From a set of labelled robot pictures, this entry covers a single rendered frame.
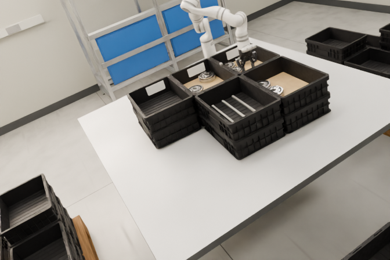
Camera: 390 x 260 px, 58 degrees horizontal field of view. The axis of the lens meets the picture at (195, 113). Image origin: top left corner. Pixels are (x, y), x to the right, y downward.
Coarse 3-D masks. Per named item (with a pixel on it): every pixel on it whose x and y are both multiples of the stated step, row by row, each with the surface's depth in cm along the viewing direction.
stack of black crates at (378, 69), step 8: (368, 48) 281; (376, 48) 278; (352, 56) 277; (360, 56) 280; (368, 56) 284; (376, 56) 280; (384, 56) 273; (352, 64) 267; (360, 64) 284; (368, 64) 281; (376, 64) 278; (384, 64) 274; (368, 72) 259; (376, 72) 251; (384, 72) 266
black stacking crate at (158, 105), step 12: (168, 84) 228; (132, 96) 221; (144, 96) 225; (156, 96) 228; (168, 96) 224; (180, 96) 216; (132, 108) 224; (144, 108) 219; (156, 108) 215; (180, 108) 194; (192, 108) 199; (144, 120) 197; (156, 120) 192; (168, 120) 195
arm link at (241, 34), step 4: (240, 12) 197; (244, 24) 200; (240, 28) 201; (244, 28) 200; (236, 32) 200; (240, 32) 198; (244, 32) 199; (236, 36) 201; (240, 36) 199; (244, 36) 199; (240, 40) 201; (244, 40) 200
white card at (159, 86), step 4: (156, 84) 225; (160, 84) 226; (164, 84) 227; (148, 88) 223; (152, 88) 224; (156, 88) 226; (160, 88) 227; (164, 88) 228; (148, 92) 224; (152, 92) 226
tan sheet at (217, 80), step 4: (216, 76) 230; (196, 80) 233; (216, 80) 226; (220, 80) 224; (184, 84) 233; (188, 84) 231; (192, 84) 230; (196, 84) 228; (200, 84) 227; (204, 84) 225; (208, 84) 224; (212, 84) 222; (188, 88) 226; (204, 88) 220
